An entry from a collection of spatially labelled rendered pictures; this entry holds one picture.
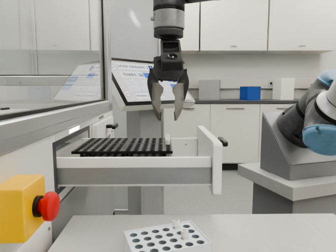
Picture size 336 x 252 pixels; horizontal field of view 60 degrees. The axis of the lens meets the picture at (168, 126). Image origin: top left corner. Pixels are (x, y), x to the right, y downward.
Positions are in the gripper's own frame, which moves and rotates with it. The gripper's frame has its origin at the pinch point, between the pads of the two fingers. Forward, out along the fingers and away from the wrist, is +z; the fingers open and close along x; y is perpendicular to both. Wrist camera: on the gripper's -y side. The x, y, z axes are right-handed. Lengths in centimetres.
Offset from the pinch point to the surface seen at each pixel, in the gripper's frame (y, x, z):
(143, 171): -11.1, 5.0, 10.7
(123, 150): -6.6, 9.8, 7.4
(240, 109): 289, -95, 16
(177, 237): -25.0, -1.4, 17.8
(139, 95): 75, 13, -3
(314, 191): 11, -43, 23
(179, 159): -10.9, -2.4, 8.3
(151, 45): 164, 10, -41
